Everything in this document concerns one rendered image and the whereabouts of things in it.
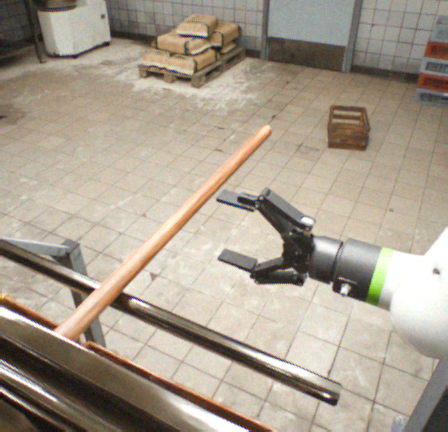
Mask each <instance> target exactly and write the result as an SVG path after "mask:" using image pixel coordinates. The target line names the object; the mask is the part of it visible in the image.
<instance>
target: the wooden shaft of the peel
mask: <svg viewBox="0 0 448 432"><path fill-rule="evenodd" d="M271 132H272V129H271V128H270V126H268V125H265V126H262V127H261V128H260V129H259V130H258V131H257V132H256V133H255V134H254V135H253V136H252V137H251V138H250V139H249V140H248V141H247V142H246V143H245V144H244V145H243V146H242V147H241V148H240V149H239V150H238V151H237V152H236V153H235V154H234V155H233V156H231V157H230V158H229V159H228V160H227V161H226V162H225V163H224V164H223V165H222V166H221V167H220V168H219V169H218V170H217V172H216V173H215V174H214V175H213V176H212V177H210V178H209V179H208V180H207V181H206V182H205V183H204V184H203V185H202V186H201V187H200V188H199V189H198V190H197V191H196V192H195V193H194V194H193V195H192V196H191V197H190V198H189V199H188V200H187V201H186V202H184V203H183V204H182V205H181V206H180V207H179V208H178V209H177V210H176V211H175V212H174V213H173V214H172V215H171V216H170V217H169V218H168V219H167V220H166V221H165V222H164V223H163V224H162V225H161V226H160V227H159V228H158V229H157V230H156V231H155V232H154V233H153V234H152V235H151V236H150V237H149V238H148V239H147V240H146V241H145V242H144V243H143V244H142V245H141V246H139V247H138V248H137V249H136V250H135V251H134V252H133V253H132V254H131V256H130V257H129V258H128V259H127V260H126V261H125V262H124V263H123V264H122V265H121V266H120V267H119V268H118V269H117V270H116V271H115V272H114V273H113V274H112V275H111V276H110V277H109V278H108V279H107V280H106V281H105V282H104V283H103V284H102V285H101V286H100V287H99V288H98V289H97V290H96V291H95V292H93V293H92V294H91V295H90V296H89V297H88V298H87V299H86V300H85V301H84V302H83V303H82V304H81V305H80V306H79V307H78V308H77V309H76V310H75V311H74V312H73V313H72V314H71V315H70V316H69V317H68V318H67V319H66V320H65V321H64V322H63V323H62V324H61V325H60V326H59V327H58V328H57V329H56V330H55V331H54V333H56V334H58V335H60V336H62V337H64V338H66V339H68V340H69V341H71V342H73V343H74V342H75V341H76V340H77V339H78V338H79V337H80V336H81V335H82V334H83V333H84V332H85V331H86V330H87V329H88V327H89V326H90V325H91V324H92V323H93V322H94V321H95V320H96V319H97V318H98V317H99V316H100V315H101V314H102V313H103V312H104V311H105V310H106V309H107V307H108V306H109V305H110V304H111V303H112V302H113V301H114V300H115V299H116V298H117V297H118V296H119V295H120V294H121V293H122V292H123V291H124V290H125V289H126V287H127V286H128V285H129V284H130V283H131V282H132V281H133V280H134V279H135V278H136V277H137V276H138V275H139V274H140V273H141V272H142V271H143V270H144V269H145V267H146V266H147V265H148V264H149V263H150V262H151V261H152V260H153V259H154V258H155V257H156V256H157V255H158V254H159V253H160V252H161V251H162V249H163V248H164V246H165V245H166V244H167V243H168V242H169V241H170V240H171V239H172V238H173V237H174V236H175V235H176V234H177V233H178V232H179V231H180V230H181V229H182V228H183V226H184V225H185V224H186V223H187V222H188V221H189V220H190V219H191V218H192V217H193V216H194V215H195V214H196V213H197V212H198V211H199V210H200V209H201V208H202V206H203V205H204V204H205V203H206V202H207V201H208V200H209V199H210V198H211V197H213V196H214V195H215V194H216V193H217V192H218V191H219V190H220V189H221V187H222V186H223V185H224V184H225V183H226V182H227V181H228V180H229V179H230V178H231V177H232V176H233V175H234V174H235V173H236V172H237V170H238V169H239V168H240V166H241V165H242V164H243V163H244V162H245V161H246V160H247V159H248V158H249V157H250V156H251V155H252V154H253V153H254V152H255V151H256V150H257V149H258V148H259V146H260V145H261V144H262V143H263V142H264V141H265V140H266V139H267V138H268V137H269V136H270V135H271Z"/></svg>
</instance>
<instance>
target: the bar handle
mask: <svg viewBox="0 0 448 432"><path fill-rule="evenodd" d="M0 399H1V400H3V401H4V402H6V403H8V404H9V405H11V406H12V407H14V408H16V409H17V410H19V411H20V412H22V413H24V414H25V416H26V418H27V419H28V420H29V421H30V422H31V423H32V424H33V425H34V426H35V427H36V428H37V429H38V430H39V431H40V432H123V431H121V430H120V429H118V428H116V427H114V426H113V425H111V424H109V423H107V422H106V421H104V420H102V419H101V418H99V417H97V416H95V415H94V414H93V413H92V412H90V411H88V410H87V409H85V408H83V407H82V406H80V405H78V404H76V403H75V402H73V401H71V400H69V399H68V398H66V397H64V396H63V395H61V394H59V393H57V392H56V391H54V390H52V389H50V388H49V387H47V386H45V385H44V384H42V383H40V382H38V381H37V380H35V379H33V378H31V377H30V376H28V375H26V374H25V373H23V372H21V371H19V370H18V369H16V368H14V367H13V366H12V365H10V364H8V363H7V362H5V361H3V360H1V359H0Z"/></svg>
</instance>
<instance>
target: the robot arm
mask: <svg viewBox="0 0 448 432"><path fill-rule="evenodd" d="M217 202H219V203H222V204H226V205H229V206H233V207H236V208H239V209H243V210H246V211H250V212H253V213H254V211H255V210H257V211H258V212H259V213H260V214H261V215H262V216H263V217H264V218H265V219H266V220H267V221H268V222H269V223H270V225H271V226H272V227H273V228H274V229H275V230H276V231H277V232H278V233H279V234H280V238H281V239H282V240H284V242H282V250H283V251H282V253H281V257H278V258H275V259H272V260H269V261H265V262H262V263H259V264H257V263H258V260H257V259H254V258H251V257H248V256H245V255H242V254H239V253H236V252H233V251H230V250H228V249H224V251H223V252H222V253H221V254H220V256H219V257H218V261H220V262H223V263H226V264H229V265H231V266H234V267H237V268H238V269H240V270H242V271H245V272H248V273H251V274H250V275H249V277H250V278H251V279H253V280H254V279H255V280H254V283H255V284H257V285H276V284H292V285H296V286H300V287H303V286H304V284H305V282H306V280H307V278H308V275H309V278H310V279H312V280H315V281H318V282H321V283H324V284H327V285H330V284H331V283H333V284H332V291H333V292H334V293H337V294H340V296H341V297H344V298H345V297H348V298H351V299H354V300H357V301H360V302H363V303H366V304H369V305H371V306H374V307H377V308H380V309H383V310H385V311H387V312H390V313H391V319H392V323H393V326H394V328H395V330H396V332H397V334H398V335H399V337H400V338H401V339H402V341H403V342H404V343H405V344H406V345H407V346H408V347H410V348H411V349H412V350H414V351H415V352H417V353H419V354H421V355H423V356H425V357H428V358H430V357H432V358H436V359H448V226H447V228H446V229H445V230H444V231H443V233H442V234H441V235H440V237H439V238H438V239H437V240H436V242H435V243H434V244H433V245H432V247H431V248H430V249H429V250H428V251H427V253H426V254H425V255H424V256H422V255H414V254H408V253H403V252H399V251H395V250H392V249H388V248H385V247H381V246H378V245H375V244H371V243H368V242H364V241H361V240H357V239H354V238H351V237H349V238H347V240H346V242H345V244H344V245H343V241H342V240H339V239H336V238H332V237H329V236H326V235H322V236H317V235H314V234H313V233H312V232H311V231H312V228H313V226H314V225H315V223H316V219H315V218H314V217H311V216H309V215H306V214H303V213H302V212H301V211H299V210H298V209H297V208H295V207H294V206H293V205H291V204H290V203H289V202H287V201H286V200H284V199H282V198H281V197H279V196H278V195H277V194H275V193H274V192H273V191H271V190H270V189H269V188H264V189H263V190H262V192H261V193H260V194H259V195H258V196H255V195H252V194H248V193H244V192H241V193H240V194H238V193H235V192H231V191H228V190H223V191H222V193H221V194H220V195H219V196H218V197H217ZM262 205H263V206H262ZM291 223H292V224H291ZM297 227H298V228H299V229H298V228H297ZM291 232H292V233H293V234H290V233H291ZM256 264H257V265H256ZM291 268H293V269H294V270H295V271H283V270H288V269H291ZM278 270H281V271H278ZM307 274H308V275H307Z"/></svg>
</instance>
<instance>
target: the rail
mask: <svg viewBox="0 0 448 432"><path fill-rule="evenodd" d="M0 343H1V344H2V345H4V346H6V347H8V348H10V349H11V350H13V351H15V352H17V353H18V354H20V355H22V356H24V357H26V358H27V359H29V360H31V361H33V362H35V363H36V364H38V365H40V366H42V367H44V368H45V369H47V370H49V371H51V372H52V373H54V374H56V375H58V376H60V377H61V378H63V379H65V380H67V382H69V383H70V384H72V385H74V386H76V387H77V388H79V389H81V390H83V391H85V392H86V393H88V394H90V395H92V396H94V397H95V398H97V399H99V400H101V401H103V402H104V403H106V404H108V405H110V406H111V407H113V408H115V409H117V410H119V411H120V412H122V413H124V414H126V415H128V416H129V417H131V418H133V419H135V420H137V421H138V422H140V423H142V424H144V425H145V426H147V427H149V428H151V429H153V430H155V431H157V432H249V431H247V430H245V429H243V428H241V427H239V426H237V425H235V424H233V423H231V422H229V421H227V420H225V419H223V418H222V417H220V416H218V415H216V414H214V413H212V412H210V411H208V410H206V409H204V408H202V407H200V406H198V405H196V404H194V403H192V402H190V401H188V400H185V399H183V398H181V397H179V396H177V395H175V394H173V393H171V392H170V391H168V390H166V389H164V388H162V387H160V386H158V385H156V384H154V383H152V382H150V381H148V380H146V379H144V378H142V377H140V376H138V375H136V374H134V373H132V372H130V371H128V370H126V369H124V368H122V367H120V366H119V365H117V364H115V363H113V362H111V361H109V360H107V359H105V358H103V357H101V356H99V355H97V354H95V353H93V352H91V351H89V350H87V349H85V348H83V347H81V346H79V345H77V344H75V343H73V342H71V341H69V340H68V339H66V338H64V337H62V336H60V335H58V334H56V333H54V332H52V331H50V329H48V328H46V327H44V326H42V325H40V324H38V323H36V322H34V321H32V320H30V319H28V318H26V317H24V316H22V315H20V314H18V313H17V312H15V311H13V310H11V309H9V308H7V307H5V306H3V305H1V304H0Z"/></svg>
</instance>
